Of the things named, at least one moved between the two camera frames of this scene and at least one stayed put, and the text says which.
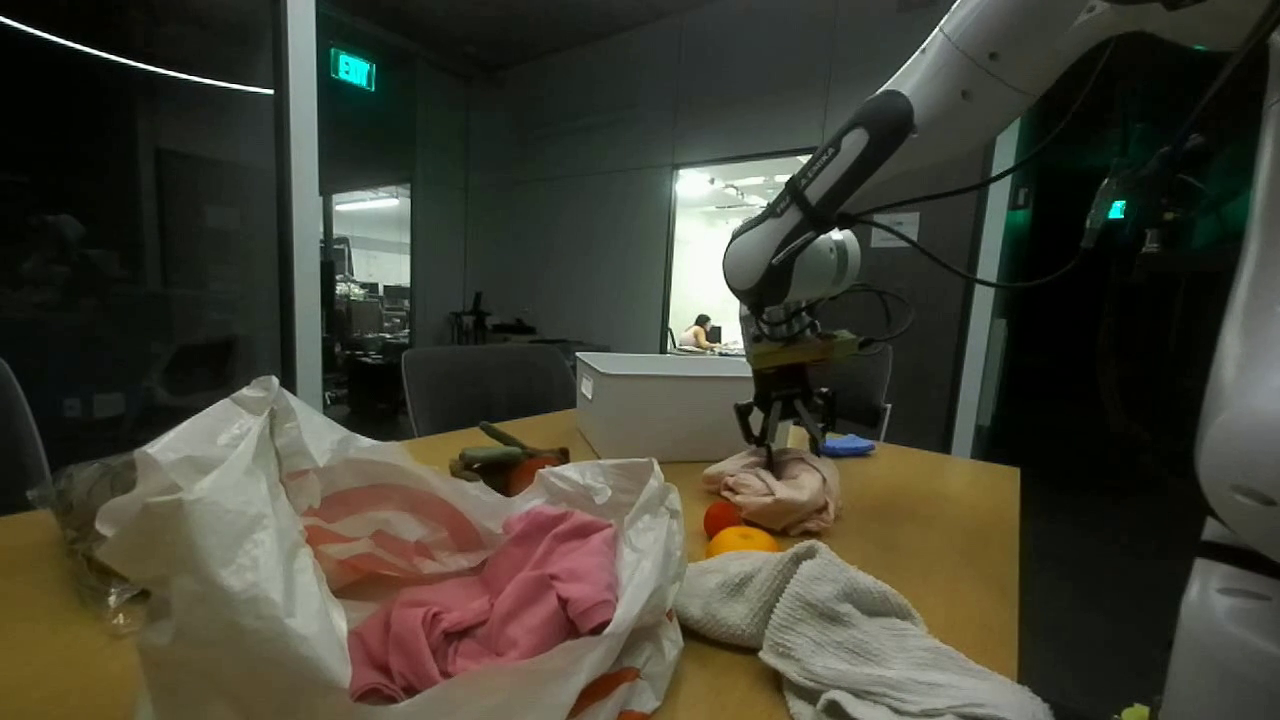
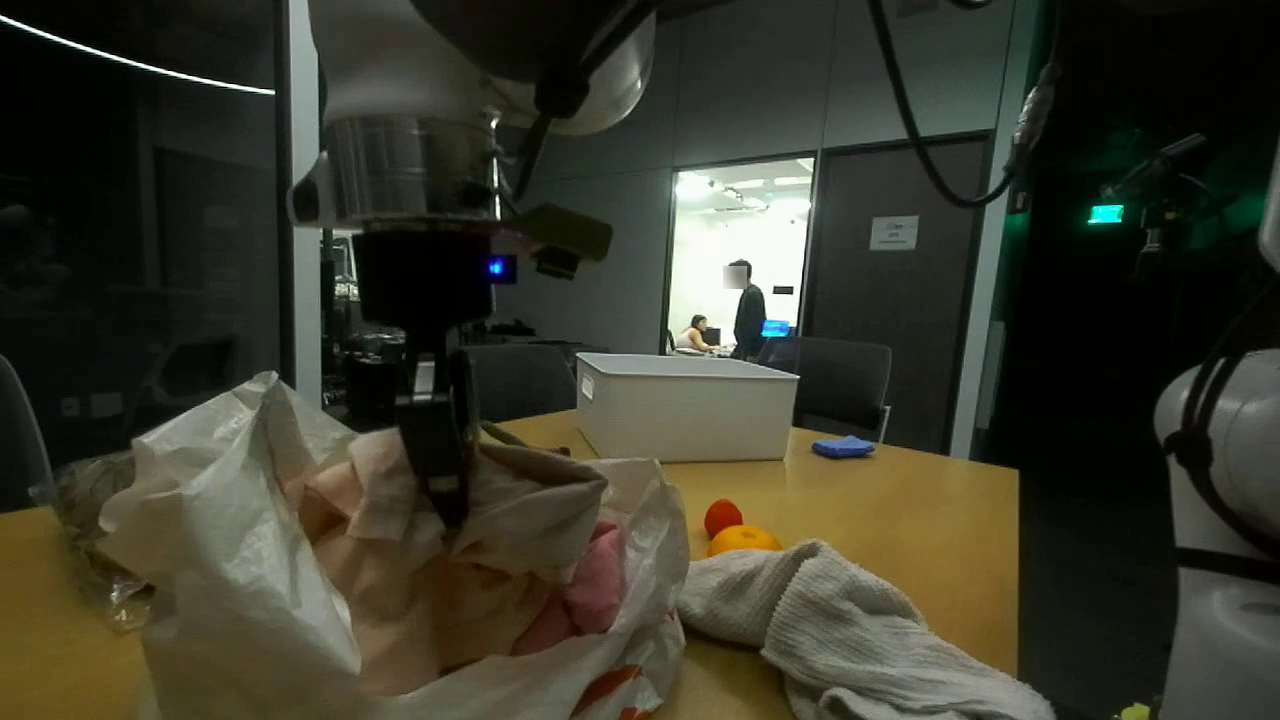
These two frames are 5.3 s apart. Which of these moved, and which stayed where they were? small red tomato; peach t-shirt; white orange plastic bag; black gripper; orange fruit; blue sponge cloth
Moved: black gripper; peach t-shirt
Stayed: small red tomato; white orange plastic bag; blue sponge cloth; orange fruit
